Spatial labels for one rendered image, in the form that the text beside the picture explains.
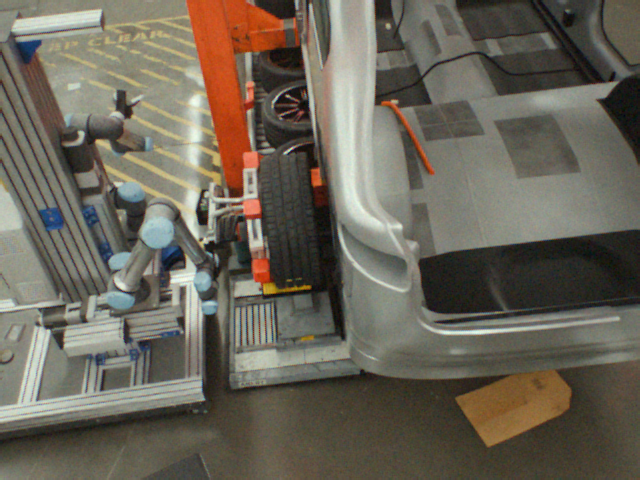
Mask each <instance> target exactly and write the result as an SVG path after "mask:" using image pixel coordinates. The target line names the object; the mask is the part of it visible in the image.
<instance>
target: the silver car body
mask: <svg viewBox="0 0 640 480"><path fill-rule="evenodd" d="M604 2H605V0H301V7H302V10H301V11H302V13H298V14H302V18H298V19H302V20H303V29H304V31H303V32H302V35H301V46H302V53H303V59H304V65H305V72H306V80H307V89H308V97H309V106H310V113H311V120H312V126H313V133H314V140H315V146H316V152H317V159H318V147H317V134H316V121H317V124H318V129H319V134H320V141H321V147H322V154H323V162H324V169H325V177H326V185H327V193H328V201H329V210H330V219H331V228H332V237H333V247H334V257H335V268H336V280H337V287H338V294H339V300H340V307H341V313H342V320H343V326H344V333H345V339H346V345H347V349H348V353H349V355H350V357H351V359H352V361H353V362H354V363H355V364H356V365H358V366H359V367H360V368H362V369H364V370H366V371H368V372H371V373H375V374H378V375H383V376H389V377H397V378H410V379H447V378H466V377H469V378H479V377H491V376H501V375H511V374H520V373H529V372H538V371H547V370H555V369H564V368H572V367H580V366H588V365H596V364H604V363H612V362H621V361H629V360H637V359H640V63H638V64H632V65H631V64H630V63H629V62H628V61H627V60H626V59H625V58H624V57H623V55H622V54H621V53H620V52H619V51H618V49H617V48H616V47H615V46H614V45H613V44H612V42H611V41H610V40H609V39H608V37H607V34H606V32H605V30H604V21H603V8H604ZM298 14H297V17H298ZM318 165H319V159H318Z"/></svg>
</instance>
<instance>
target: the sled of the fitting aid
mask: <svg viewBox="0 0 640 480"><path fill-rule="evenodd" d="M325 275H327V281H328V287H329V294H330V301H331V308H332V315H333V322H334V330H335V332H334V333H326V334H318V335H309V336H301V337H293V338H285V339H280V337H279V327H278V312H277V298H272V305H273V322H274V339H275V347H276V352H285V351H293V350H301V349H309V348H317V347H325V346H334V345H341V334H340V327H339V321H338V314H337V307H336V300H335V294H334V287H333V281H332V275H331V271H328V272H325Z"/></svg>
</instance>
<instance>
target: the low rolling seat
mask: <svg viewBox="0 0 640 480"><path fill-rule="evenodd" d="M139 480H211V478H210V476H209V474H208V471H207V469H206V466H205V464H204V462H203V459H202V457H201V454H199V453H198V452H197V453H194V454H192V455H190V456H188V457H186V458H183V459H181V460H179V461H177V462H175V463H173V464H171V465H169V466H167V467H164V468H162V469H160V470H158V471H156V472H154V473H152V474H150V475H147V476H145V477H143V478H141V479H139Z"/></svg>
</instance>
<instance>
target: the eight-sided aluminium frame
mask: <svg viewBox="0 0 640 480"><path fill-rule="evenodd" d="M243 183H244V194H243V200H244V201H246V200H254V199H258V193H259V199H260V203H261V208H262V213H263V205H262V195H261V183H260V173H259V172H258V171H257V168H247V169H243ZM248 184H249V185H251V184H252V185H253V193H252V194H249V192H248ZM257 188H258V190H257ZM246 221H247V229H248V238H249V240H248V243H249V249H250V252H251V256H252V260H256V259H257V257H256V252H258V259H264V258H268V260H269V265H270V277H271V279H272V270H271V264H270V258H269V252H268V245H267V238H266V237H265V240H264V241H263V237H262V230H261V222H260V219H256V227H257V235H258V238H253V232H252V224H251V220H246ZM265 252H266V256H265Z"/></svg>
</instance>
